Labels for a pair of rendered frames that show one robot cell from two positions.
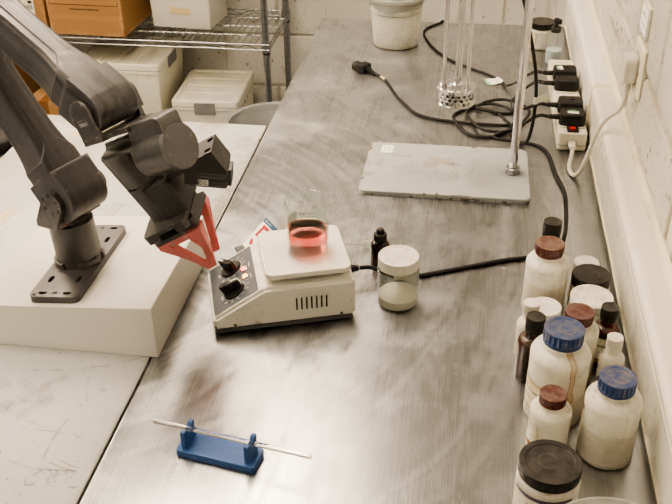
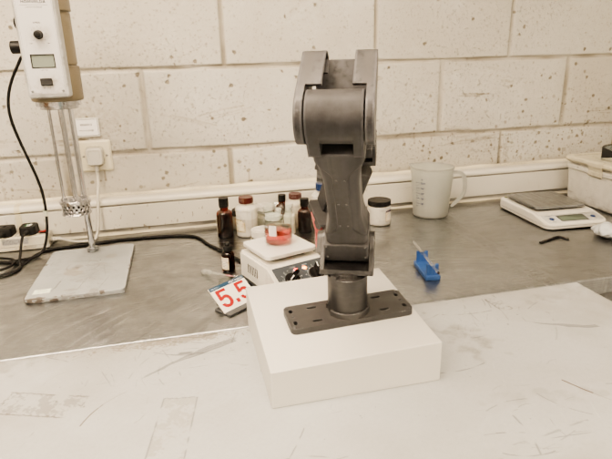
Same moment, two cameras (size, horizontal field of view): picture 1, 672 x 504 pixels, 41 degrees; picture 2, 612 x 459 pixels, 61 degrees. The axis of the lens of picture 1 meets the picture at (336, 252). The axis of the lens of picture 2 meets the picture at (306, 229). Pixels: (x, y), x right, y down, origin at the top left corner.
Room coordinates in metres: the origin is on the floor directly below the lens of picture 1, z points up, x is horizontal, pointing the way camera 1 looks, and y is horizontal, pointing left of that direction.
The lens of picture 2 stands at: (1.44, 1.04, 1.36)
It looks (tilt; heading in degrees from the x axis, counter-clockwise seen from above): 18 degrees down; 248
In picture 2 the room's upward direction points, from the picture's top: 1 degrees counter-clockwise
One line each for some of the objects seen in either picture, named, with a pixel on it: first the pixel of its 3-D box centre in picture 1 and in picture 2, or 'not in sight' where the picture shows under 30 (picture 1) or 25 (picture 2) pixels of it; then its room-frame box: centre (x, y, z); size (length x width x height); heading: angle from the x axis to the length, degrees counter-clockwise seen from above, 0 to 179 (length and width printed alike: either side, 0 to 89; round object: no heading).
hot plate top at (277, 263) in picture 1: (303, 251); (279, 245); (1.10, 0.05, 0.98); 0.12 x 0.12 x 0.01; 10
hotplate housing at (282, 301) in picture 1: (286, 278); (285, 268); (1.09, 0.07, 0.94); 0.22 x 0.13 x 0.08; 100
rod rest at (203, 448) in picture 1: (219, 444); (426, 264); (0.78, 0.14, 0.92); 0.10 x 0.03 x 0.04; 71
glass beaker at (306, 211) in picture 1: (309, 226); (277, 225); (1.09, 0.04, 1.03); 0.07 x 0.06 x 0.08; 88
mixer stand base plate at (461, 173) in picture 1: (445, 170); (86, 270); (1.49, -0.20, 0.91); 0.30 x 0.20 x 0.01; 81
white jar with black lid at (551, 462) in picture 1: (546, 485); (379, 211); (0.69, -0.22, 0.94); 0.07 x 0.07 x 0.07
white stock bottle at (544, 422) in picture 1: (549, 421); not in sight; (0.78, -0.24, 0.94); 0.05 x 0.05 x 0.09
